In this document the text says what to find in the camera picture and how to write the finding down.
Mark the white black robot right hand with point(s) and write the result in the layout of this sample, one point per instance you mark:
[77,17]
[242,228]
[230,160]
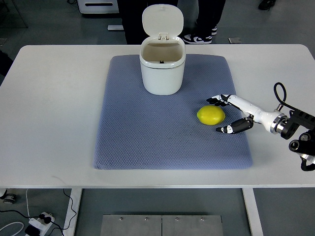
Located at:
[254,114]

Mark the yellow lemon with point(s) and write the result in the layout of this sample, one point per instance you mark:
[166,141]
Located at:
[210,115]

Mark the white trash can open lid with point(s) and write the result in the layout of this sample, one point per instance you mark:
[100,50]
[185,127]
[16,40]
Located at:
[162,53]

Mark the white table right leg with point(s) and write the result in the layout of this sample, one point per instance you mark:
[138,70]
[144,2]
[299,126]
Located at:
[252,212]

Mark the white table leg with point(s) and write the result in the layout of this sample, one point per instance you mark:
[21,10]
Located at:
[252,212]
[72,212]

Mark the grey floor outlet plate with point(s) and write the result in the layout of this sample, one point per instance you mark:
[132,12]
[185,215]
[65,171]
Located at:
[234,40]

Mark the black shoe top right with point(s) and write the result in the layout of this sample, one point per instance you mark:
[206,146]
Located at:
[266,4]

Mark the person black white sneakers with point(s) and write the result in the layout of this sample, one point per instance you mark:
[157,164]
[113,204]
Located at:
[209,15]

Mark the blue grey quilted mat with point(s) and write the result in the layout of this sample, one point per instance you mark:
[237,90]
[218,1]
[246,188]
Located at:
[139,130]

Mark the white cabinet stand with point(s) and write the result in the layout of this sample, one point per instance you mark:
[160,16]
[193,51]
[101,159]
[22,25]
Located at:
[115,28]

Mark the white table left leg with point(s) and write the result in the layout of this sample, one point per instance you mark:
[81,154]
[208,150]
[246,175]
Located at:
[72,212]

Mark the white appliance with slot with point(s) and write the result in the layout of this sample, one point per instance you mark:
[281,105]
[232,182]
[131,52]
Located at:
[98,6]

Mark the white power strip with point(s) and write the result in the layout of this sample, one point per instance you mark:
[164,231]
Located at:
[43,222]

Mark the grey metal base plate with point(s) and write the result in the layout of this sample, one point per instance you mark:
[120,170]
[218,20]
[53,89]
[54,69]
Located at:
[161,225]

